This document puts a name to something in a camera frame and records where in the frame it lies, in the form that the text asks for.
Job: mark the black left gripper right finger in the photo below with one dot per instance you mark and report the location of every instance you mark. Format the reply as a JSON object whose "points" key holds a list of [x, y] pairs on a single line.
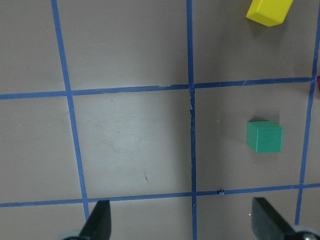
{"points": [[267, 223]]}

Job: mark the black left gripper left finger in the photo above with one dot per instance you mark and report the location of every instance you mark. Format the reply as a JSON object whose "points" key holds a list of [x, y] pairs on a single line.
{"points": [[99, 224]]}

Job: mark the red wooden block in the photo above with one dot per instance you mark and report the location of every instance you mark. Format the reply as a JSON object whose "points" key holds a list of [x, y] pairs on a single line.
{"points": [[318, 83]]}

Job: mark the green wooden block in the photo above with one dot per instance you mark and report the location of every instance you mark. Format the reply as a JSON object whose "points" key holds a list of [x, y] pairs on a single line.
{"points": [[264, 136]]}

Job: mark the yellow wooden block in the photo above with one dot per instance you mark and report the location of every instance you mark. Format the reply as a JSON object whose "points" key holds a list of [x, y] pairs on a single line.
{"points": [[269, 13]]}

